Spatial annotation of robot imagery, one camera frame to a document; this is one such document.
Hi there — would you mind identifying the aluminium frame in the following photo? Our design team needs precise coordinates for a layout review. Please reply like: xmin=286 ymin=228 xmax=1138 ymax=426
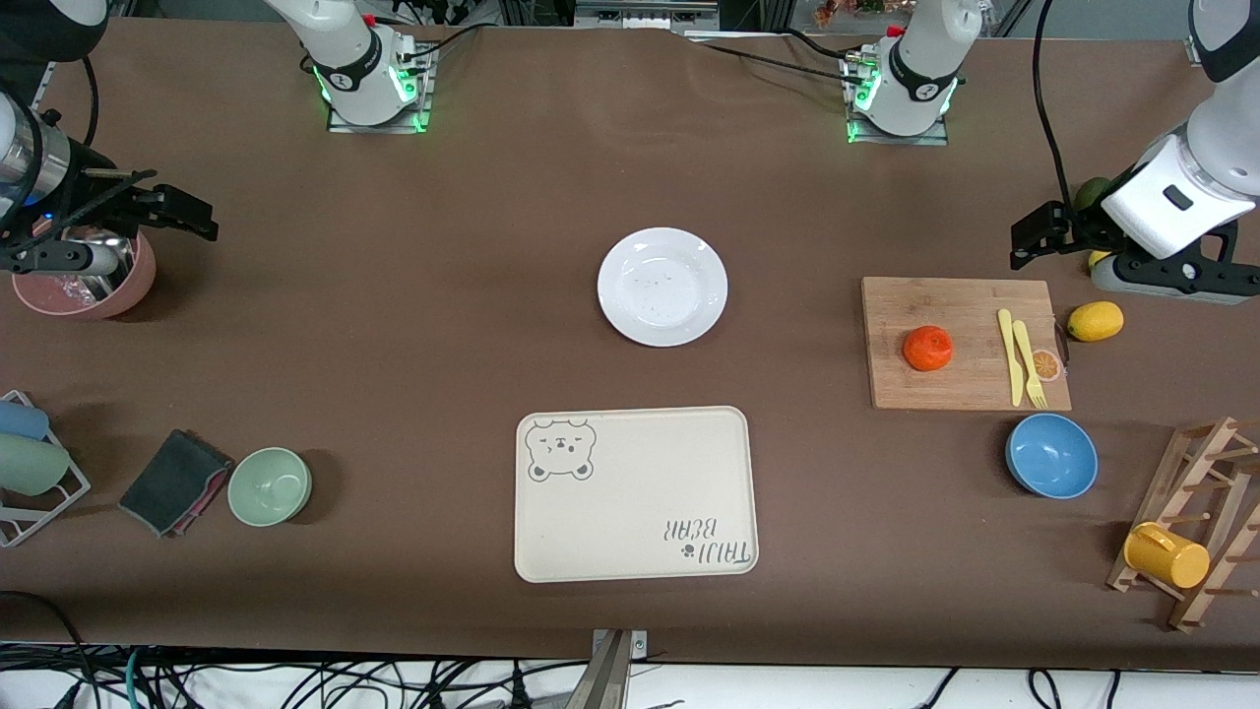
xmin=497 ymin=0 xmax=793 ymax=31

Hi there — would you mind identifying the metal bracket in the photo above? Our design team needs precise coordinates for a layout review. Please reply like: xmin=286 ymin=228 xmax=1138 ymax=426
xmin=576 ymin=630 xmax=649 ymax=709

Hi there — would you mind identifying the white wire rack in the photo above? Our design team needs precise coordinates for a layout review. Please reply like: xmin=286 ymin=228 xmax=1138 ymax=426
xmin=0 ymin=390 xmax=92 ymax=548

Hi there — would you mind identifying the wooden peg rack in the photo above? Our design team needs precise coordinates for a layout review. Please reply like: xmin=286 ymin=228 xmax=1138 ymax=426
xmin=1106 ymin=417 xmax=1260 ymax=632

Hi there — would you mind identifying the yellow plastic knife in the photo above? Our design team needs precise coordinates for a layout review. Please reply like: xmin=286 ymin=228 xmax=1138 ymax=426
xmin=997 ymin=308 xmax=1026 ymax=408

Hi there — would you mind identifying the blue cup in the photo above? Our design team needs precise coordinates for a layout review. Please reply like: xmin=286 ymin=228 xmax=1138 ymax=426
xmin=0 ymin=400 xmax=50 ymax=442

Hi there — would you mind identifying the dark grey folded cloth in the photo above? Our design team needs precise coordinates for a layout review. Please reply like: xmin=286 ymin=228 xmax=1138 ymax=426
xmin=118 ymin=428 xmax=234 ymax=539

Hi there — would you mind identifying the yellow plastic fork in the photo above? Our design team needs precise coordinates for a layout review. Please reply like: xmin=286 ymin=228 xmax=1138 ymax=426
xmin=1013 ymin=320 xmax=1048 ymax=410

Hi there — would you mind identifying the pale green bowl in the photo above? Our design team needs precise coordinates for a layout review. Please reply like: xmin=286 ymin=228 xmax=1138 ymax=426
xmin=227 ymin=447 xmax=313 ymax=528

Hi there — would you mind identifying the blue bowl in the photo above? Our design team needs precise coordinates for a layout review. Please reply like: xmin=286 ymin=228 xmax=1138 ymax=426
xmin=1005 ymin=413 xmax=1100 ymax=500

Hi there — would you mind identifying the yellow mug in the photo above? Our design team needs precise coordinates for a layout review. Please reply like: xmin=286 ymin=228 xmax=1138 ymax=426
xmin=1124 ymin=522 xmax=1211 ymax=590

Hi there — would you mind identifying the wooden cutting board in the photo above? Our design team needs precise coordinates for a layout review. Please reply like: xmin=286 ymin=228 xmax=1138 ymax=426
xmin=861 ymin=277 xmax=1073 ymax=412

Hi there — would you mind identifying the pale green cup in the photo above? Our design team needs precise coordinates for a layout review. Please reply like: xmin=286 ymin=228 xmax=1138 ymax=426
xmin=0 ymin=433 xmax=71 ymax=497

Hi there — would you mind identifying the orange fruit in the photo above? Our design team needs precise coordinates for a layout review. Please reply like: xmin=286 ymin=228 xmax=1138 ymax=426
xmin=903 ymin=326 xmax=954 ymax=372

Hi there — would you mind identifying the pink bowl with steel inside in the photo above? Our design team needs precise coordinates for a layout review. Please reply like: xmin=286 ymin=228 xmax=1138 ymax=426
xmin=12 ymin=226 xmax=157 ymax=320

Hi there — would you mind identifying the cream bear print tray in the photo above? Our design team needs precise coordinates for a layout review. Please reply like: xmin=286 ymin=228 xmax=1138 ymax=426
xmin=514 ymin=406 xmax=760 ymax=584

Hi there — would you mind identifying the white round plate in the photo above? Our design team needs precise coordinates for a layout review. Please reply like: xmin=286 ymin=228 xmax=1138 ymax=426
xmin=598 ymin=227 xmax=729 ymax=348

